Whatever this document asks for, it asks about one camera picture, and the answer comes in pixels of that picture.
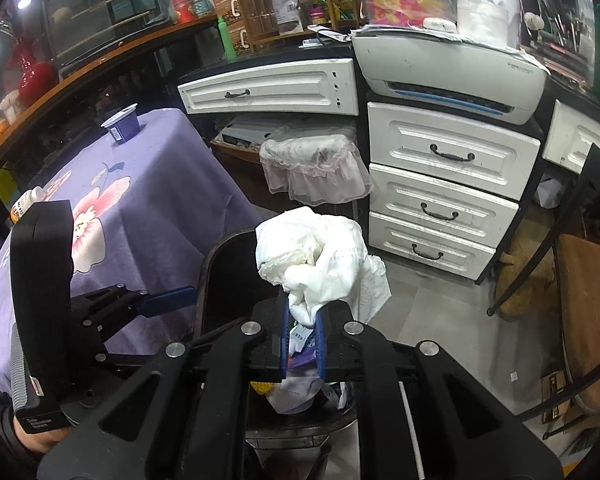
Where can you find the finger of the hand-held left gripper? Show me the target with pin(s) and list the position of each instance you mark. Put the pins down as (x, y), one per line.
(130, 358)
(172, 301)

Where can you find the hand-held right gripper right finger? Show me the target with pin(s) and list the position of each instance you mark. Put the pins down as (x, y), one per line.
(321, 345)

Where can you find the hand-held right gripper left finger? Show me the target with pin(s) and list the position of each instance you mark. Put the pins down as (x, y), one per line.
(284, 340)

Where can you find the dark round trash bin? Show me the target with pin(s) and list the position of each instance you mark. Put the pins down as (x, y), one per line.
(230, 285)

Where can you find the white plastic bag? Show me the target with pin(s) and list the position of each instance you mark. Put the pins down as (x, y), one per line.
(325, 255)

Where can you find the person's left forearm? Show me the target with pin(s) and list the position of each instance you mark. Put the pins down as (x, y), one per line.
(0, 425)

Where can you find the person's left hand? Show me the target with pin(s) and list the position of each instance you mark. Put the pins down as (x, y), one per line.
(37, 441)

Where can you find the purple wrapper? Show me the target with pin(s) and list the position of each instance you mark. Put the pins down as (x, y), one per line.
(302, 360)

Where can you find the crumpled white paper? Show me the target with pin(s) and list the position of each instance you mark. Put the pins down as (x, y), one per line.
(300, 397)

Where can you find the purple floral tablecloth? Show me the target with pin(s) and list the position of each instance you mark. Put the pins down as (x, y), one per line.
(145, 240)

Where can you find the white orange drink bottle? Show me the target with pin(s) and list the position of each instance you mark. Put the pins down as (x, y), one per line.
(25, 205)

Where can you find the white cabinet drawer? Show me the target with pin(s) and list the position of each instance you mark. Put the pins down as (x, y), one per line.
(450, 135)
(575, 135)
(425, 240)
(440, 200)

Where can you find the blue yogurt cup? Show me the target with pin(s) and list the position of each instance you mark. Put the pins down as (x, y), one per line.
(122, 127)

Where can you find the sheer lace stool cover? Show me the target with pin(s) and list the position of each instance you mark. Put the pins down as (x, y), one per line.
(315, 165)

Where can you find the red vase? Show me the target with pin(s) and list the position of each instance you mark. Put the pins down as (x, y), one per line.
(35, 77)

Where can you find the curved wooden counter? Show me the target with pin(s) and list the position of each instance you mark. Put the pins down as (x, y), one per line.
(80, 80)

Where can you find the brown woven basket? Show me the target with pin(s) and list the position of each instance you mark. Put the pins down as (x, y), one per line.
(525, 270)

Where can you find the long white drawer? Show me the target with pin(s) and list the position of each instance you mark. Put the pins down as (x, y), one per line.
(280, 90)

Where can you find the brown cardboard box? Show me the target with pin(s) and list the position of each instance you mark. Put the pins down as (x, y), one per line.
(565, 395)

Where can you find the wooden seat metal chair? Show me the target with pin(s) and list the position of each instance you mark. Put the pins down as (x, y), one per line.
(585, 310)

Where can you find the green bottle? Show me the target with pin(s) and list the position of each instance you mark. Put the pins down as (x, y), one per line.
(227, 40)

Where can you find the brown patterned box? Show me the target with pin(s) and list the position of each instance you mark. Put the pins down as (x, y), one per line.
(241, 40)
(229, 10)

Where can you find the glass display case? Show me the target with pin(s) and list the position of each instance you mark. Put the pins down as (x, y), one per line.
(105, 10)

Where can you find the teal tin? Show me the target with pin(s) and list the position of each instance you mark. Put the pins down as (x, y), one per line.
(203, 5)

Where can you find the white grey printer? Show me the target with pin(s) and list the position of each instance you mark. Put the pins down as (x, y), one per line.
(445, 65)

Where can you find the grey snack pouch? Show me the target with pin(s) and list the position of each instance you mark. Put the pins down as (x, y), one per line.
(286, 5)

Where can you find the white oval case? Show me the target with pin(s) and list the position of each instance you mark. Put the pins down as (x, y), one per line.
(440, 25)

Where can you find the pen display rack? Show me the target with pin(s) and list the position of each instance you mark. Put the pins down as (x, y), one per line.
(560, 30)

